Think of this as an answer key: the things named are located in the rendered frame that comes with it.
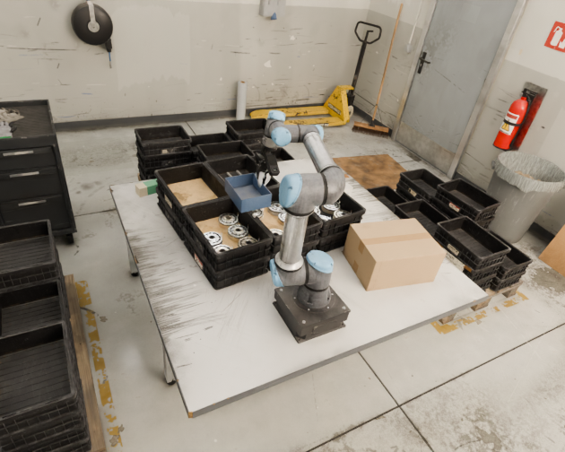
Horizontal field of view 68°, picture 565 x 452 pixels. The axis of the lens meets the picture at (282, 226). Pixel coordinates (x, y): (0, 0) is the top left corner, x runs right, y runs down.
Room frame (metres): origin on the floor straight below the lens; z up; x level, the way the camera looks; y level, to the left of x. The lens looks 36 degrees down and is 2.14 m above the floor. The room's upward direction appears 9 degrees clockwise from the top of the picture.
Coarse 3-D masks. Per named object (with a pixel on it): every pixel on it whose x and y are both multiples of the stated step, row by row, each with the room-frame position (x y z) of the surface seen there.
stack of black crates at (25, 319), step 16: (16, 288) 1.40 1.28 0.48; (32, 288) 1.43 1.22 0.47; (48, 288) 1.46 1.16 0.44; (0, 304) 1.34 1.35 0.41; (16, 304) 1.38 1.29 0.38; (32, 304) 1.40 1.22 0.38; (48, 304) 1.41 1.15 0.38; (64, 304) 1.43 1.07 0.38; (0, 320) 1.25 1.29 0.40; (16, 320) 1.28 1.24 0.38; (32, 320) 1.30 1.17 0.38; (48, 320) 1.31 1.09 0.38; (64, 320) 1.26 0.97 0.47
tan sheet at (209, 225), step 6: (198, 222) 1.71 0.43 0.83; (204, 222) 1.72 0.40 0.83; (210, 222) 1.72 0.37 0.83; (216, 222) 1.73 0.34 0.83; (204, 228) 1.67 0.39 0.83; (210, 228) 1.68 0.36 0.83; (216, 228) 1.69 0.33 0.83; (222, 234) 1.64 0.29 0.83; (222, 240) 1.59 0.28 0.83; (228, 240) 1.60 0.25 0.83; (234, 246) 1.57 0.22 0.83
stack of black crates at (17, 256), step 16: (16, 224) 1.75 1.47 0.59; (32, 224) 1.79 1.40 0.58; (48, 224) 1.79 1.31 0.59; (0, 240) 1.69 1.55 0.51; (16, 240) 1.73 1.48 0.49; (32, 240) 1.75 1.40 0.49; (48, 240) 1.77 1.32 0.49; (0, 256) 1.59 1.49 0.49; (16, 256) 1.61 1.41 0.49; (32, 256) 1.63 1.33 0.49; (48, 256) 1.64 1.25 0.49; (0, 272) 1.39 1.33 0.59; (16, 272) 1.41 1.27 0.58; (32, 272) 1.46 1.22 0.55; (48, 272) 1.49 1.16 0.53; (0, 288) 1.38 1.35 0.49; (64, 288) 1.63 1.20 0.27
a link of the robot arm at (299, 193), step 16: (288, 176) 1.25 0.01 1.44; (304, 176) 1.26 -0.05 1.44; (320, 176) 1.27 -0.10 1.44; (288, 192) 1.20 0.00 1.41; (304, 192) 1.21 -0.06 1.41; (320, 192) 1.23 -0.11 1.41; (288, 208) 1.22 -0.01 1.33; (304, 208) 1.21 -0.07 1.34; (288, 224) 1.24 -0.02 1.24; (304, 224) 1.24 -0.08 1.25; (288, 240) 1.24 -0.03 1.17; (288, 256) 1.24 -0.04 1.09; (272, 272) 1.26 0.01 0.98; (288, 272) 1.23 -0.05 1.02; (304, 272) 1.27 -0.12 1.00
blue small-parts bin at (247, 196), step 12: (228, 180) 1.70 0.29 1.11; (240, 180) 1.73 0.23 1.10; (252, 180) 1.77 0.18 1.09; (228, 192) 1.66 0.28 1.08; (240, 192) 1.69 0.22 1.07; (252, 192) 1.70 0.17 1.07; (264, 192) 1.66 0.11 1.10; (240, 204) 1.53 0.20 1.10; (252, 204) 1.56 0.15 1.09; (264, 204) 1.59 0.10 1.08
